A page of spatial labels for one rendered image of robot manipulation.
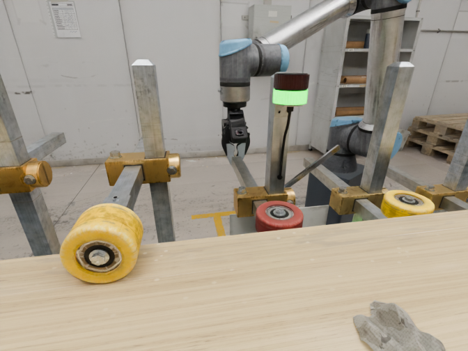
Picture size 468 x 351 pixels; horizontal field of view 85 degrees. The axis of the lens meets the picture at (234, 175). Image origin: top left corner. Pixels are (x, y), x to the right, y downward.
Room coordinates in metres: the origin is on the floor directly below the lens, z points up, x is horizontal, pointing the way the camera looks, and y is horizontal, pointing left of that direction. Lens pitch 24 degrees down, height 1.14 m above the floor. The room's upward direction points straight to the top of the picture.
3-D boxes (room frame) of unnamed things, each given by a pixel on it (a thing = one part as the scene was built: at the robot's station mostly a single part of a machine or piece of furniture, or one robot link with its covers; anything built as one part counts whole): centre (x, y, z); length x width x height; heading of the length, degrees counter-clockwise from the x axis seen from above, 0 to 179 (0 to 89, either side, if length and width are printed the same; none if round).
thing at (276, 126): (0.52, -0.09, 0.88); 0.03 x 0.03 x 0.48; 10
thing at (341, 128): (1.32, -0.59, 0.79); 0.17 x 0.15 x 0.18; 29
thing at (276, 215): (0.37, -0.08, 0.85); 0.08 x 0.08 x 0.11
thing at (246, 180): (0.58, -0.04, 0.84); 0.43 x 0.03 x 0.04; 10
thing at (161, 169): (0.48, 0.18, 0.95); 0.13 x 0.06 x 0.05; 100
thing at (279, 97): (0.48, -0.10, 1.08); 0.06 x 0.06 x 0.02
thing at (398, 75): (0.56, -0.34, 0.90); 0.03 x 0.03 x 0.48; 10
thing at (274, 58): (0.87, -0.10, 1.14); 0.12 x 0.12 x 0.09; 29
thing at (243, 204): (0.52, -0.07, 0.85); 0.13 x 0.06 x 0.05; 100
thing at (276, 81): (0.48, -0.10, 1.11); 0.06 x 0.06 x 0.02
